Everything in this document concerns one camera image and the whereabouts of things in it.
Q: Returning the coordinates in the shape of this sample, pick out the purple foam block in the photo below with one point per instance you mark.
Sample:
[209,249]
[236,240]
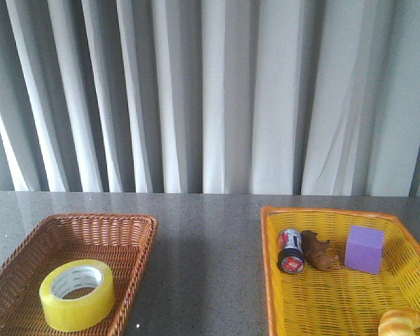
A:
[364,248]

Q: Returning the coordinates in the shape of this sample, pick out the yellow plastic basket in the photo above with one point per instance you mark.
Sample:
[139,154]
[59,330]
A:
[344,301]

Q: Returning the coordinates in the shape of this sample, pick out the brown wicker basket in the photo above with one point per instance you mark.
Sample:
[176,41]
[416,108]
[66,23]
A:
[122,241]

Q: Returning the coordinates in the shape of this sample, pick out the brown toy animal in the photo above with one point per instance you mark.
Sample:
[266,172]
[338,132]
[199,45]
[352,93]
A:
[315,252]

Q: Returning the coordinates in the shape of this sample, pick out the grey pleated curtain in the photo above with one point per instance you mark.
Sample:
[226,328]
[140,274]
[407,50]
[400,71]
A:
[258,97]

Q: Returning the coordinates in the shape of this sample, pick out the small red-blue can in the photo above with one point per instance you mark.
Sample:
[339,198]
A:
[290,257]

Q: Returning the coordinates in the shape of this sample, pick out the toy croissant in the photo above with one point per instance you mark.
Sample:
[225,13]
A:
[402,321]

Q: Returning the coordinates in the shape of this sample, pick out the yellow tape roll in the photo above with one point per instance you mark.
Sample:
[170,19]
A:
[77,295]

